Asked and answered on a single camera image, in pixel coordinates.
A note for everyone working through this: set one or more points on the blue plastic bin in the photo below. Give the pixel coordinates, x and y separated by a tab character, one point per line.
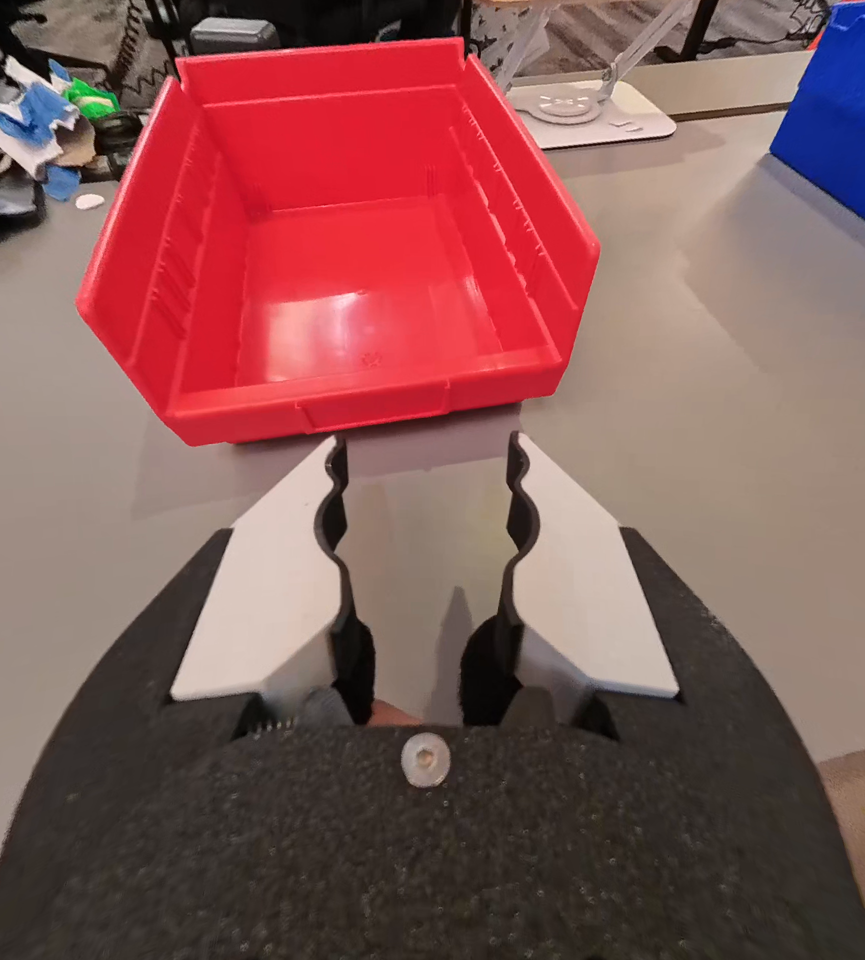
852	127

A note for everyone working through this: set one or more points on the small white scrap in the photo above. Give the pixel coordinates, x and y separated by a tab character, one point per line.
89	202

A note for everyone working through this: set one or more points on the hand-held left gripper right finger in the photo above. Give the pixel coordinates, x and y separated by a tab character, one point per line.
582	592

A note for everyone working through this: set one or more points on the crumpled blue white packaging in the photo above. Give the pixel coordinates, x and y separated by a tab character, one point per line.
27	124

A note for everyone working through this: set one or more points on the green crumpled object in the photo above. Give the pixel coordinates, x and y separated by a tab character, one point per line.
91	97

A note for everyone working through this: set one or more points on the grey box device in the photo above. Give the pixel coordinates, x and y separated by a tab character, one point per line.
234	36

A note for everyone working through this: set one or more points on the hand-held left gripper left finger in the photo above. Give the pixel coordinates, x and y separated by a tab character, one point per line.
275	585

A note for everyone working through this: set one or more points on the white metal document stand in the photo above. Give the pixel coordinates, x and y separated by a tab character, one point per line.
627	120

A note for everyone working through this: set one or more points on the red plastic bin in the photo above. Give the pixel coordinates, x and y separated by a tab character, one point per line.
357	300

